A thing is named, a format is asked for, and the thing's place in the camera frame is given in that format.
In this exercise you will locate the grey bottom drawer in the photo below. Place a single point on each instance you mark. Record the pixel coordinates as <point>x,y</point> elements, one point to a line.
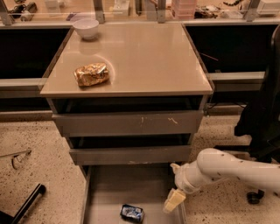
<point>109,187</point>

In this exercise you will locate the grey middle drawer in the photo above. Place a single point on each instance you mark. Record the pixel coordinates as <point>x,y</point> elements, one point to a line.
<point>130,150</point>

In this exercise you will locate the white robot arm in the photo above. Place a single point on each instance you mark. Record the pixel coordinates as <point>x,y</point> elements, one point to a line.
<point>211,166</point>

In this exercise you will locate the grey drawer cabinet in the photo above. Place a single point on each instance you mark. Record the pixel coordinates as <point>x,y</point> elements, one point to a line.
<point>143,60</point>

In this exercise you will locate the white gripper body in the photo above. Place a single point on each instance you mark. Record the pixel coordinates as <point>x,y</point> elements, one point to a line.
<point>182,178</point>

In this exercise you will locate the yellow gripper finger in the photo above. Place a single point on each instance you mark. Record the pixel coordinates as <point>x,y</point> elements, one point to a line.
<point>174,198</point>

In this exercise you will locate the thin metal wire stand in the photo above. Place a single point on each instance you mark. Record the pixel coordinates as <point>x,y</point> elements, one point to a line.
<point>16,157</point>

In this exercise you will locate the black office chair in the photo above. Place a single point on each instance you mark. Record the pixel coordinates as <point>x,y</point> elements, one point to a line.
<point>261,117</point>

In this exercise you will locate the grey drawer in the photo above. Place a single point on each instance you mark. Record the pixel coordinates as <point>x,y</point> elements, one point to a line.
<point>109,187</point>
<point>130,150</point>
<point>127,116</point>

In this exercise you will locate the crumpled gold chip bag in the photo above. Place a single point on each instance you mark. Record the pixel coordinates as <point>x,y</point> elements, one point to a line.
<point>92,74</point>

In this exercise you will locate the white bowl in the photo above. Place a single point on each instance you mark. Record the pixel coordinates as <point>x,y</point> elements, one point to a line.
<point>86,28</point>

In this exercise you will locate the grey top drawer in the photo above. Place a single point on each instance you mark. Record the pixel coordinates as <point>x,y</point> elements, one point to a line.
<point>127,116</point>

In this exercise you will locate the blue pepsi can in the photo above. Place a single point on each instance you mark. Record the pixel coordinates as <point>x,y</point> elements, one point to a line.
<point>132,213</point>

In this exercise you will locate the pink plastic container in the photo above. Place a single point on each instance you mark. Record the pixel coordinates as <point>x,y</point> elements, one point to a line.
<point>183,9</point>

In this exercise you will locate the black chair leg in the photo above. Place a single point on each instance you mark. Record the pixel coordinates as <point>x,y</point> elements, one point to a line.
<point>8,219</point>

